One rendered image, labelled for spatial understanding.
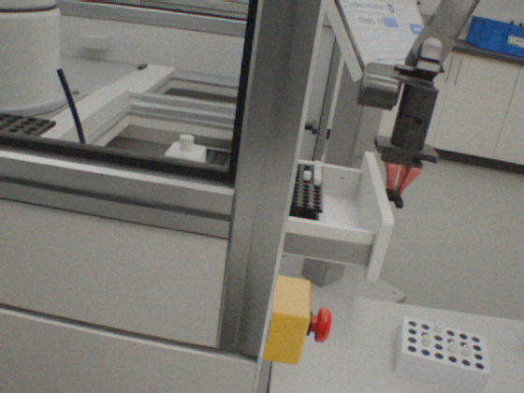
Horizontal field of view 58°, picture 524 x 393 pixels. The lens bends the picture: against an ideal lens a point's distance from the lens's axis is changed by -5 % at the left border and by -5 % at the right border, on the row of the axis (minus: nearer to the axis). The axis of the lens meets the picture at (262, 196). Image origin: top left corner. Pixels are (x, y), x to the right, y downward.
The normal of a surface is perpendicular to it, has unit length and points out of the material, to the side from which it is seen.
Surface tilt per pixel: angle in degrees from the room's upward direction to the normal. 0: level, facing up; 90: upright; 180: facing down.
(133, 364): 90
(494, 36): 90
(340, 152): 90
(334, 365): 0
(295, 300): 0
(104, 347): 90
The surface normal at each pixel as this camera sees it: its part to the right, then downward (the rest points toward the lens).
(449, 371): -0.27, 0.39
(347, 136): -0.73, 0.21
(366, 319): 0.14, -0.89
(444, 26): -0.11, -0.13
